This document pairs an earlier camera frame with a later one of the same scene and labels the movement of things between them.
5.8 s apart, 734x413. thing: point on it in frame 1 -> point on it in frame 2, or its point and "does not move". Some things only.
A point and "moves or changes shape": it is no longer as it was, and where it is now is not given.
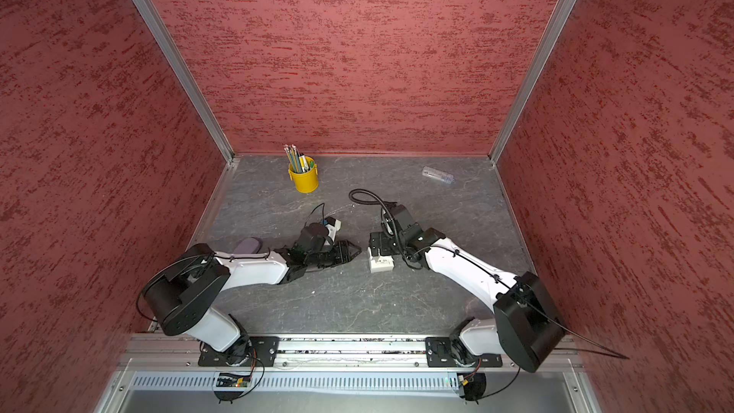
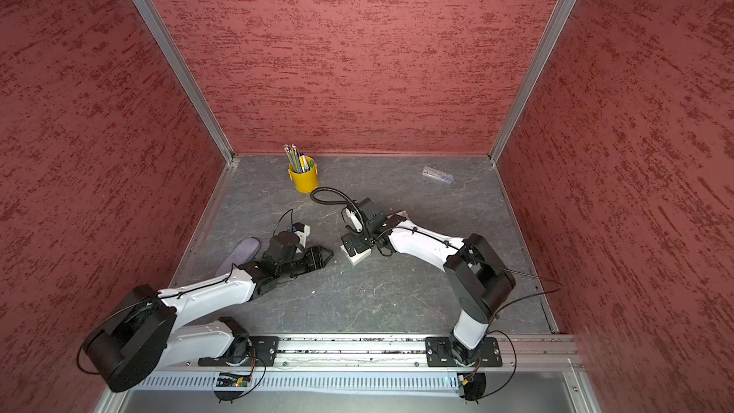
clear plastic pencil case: (438, 174) does not move
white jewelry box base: (378, 264) moves or changes shape
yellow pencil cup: (306, 182) does not move
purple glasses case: (247, 246) does not move
